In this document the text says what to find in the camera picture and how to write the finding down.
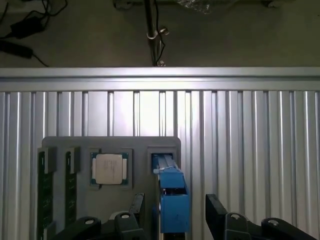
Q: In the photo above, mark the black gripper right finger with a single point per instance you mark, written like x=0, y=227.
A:
x=225, y=217

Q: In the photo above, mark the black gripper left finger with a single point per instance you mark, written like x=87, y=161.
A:
x=125, y=220

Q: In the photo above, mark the disk in blue carrier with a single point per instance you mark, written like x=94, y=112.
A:
x=172, y=195

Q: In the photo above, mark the grey parts rack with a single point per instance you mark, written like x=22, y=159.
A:
x=140, y=175

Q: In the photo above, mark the silver CPU chip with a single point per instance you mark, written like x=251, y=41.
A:
x=110, y=168

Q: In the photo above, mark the green RAM stick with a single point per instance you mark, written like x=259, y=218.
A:
x=45, y=192
x=70, y=190

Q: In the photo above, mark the metal stand pole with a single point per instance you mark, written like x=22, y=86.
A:
x=152, y=30

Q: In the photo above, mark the black power adapter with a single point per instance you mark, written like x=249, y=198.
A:
x=15, y=49
x=27, y=26

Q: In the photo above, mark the aluminium table edge rail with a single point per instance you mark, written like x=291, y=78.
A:
x=160, y=78

